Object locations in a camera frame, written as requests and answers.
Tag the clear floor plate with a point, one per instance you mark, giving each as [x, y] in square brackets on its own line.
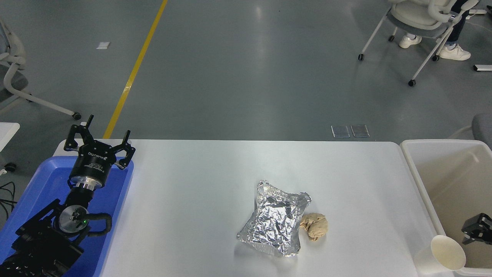
[340, 131]
[359, 130]

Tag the white flat bar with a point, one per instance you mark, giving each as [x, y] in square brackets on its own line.
[483, 68]

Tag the blue plastic tray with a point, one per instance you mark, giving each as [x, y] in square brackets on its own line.
[42, 184]

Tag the small white side table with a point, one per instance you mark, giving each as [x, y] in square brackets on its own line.
[7, 132]

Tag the grey padded chair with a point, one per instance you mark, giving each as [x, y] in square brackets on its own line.
[482, 129]

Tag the white paper cup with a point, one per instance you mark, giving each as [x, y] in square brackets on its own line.
[447, 252]

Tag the white wheeled office chair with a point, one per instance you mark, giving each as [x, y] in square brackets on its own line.
[415, 15]

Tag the large pale plastic bin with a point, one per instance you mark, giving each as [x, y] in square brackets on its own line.
[446, 181]

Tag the person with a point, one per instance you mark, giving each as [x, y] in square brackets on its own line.
[455, 52]

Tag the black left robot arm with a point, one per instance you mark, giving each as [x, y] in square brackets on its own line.
[46, 246]

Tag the crumpled tan paper ball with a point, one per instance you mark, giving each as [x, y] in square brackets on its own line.
[315, 227]

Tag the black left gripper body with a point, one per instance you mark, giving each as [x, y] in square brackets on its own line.
[93, 161]

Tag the white grey swivel chair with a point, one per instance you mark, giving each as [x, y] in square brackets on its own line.
[13, 57]

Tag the crumpled silver foil tray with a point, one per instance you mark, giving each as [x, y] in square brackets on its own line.
[275, 219]

